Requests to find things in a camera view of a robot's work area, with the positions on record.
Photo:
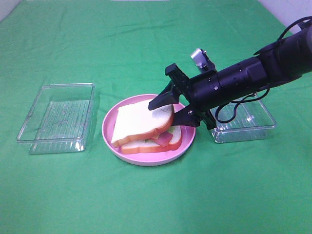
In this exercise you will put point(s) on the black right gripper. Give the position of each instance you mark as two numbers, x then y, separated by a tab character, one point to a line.
200	91

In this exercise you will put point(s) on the white bread slice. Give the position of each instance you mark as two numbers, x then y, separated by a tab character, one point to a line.
141	146
136	122

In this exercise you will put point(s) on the green lettuce leaf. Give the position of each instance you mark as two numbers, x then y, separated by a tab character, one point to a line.
176	131

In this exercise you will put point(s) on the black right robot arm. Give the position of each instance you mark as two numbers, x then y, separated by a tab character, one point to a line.
278	63

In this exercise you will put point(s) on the pink round plate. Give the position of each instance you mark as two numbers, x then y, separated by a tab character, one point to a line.
144	159

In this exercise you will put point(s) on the clear right bread tray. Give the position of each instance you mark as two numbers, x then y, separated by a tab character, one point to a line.
252	122

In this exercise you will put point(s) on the green tablecloth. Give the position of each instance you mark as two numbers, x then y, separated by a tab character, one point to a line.
123	47

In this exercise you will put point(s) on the clear left ingredient tray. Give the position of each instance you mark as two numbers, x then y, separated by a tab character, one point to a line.
59	119

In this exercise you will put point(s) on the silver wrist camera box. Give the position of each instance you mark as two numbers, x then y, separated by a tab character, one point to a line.
202	62

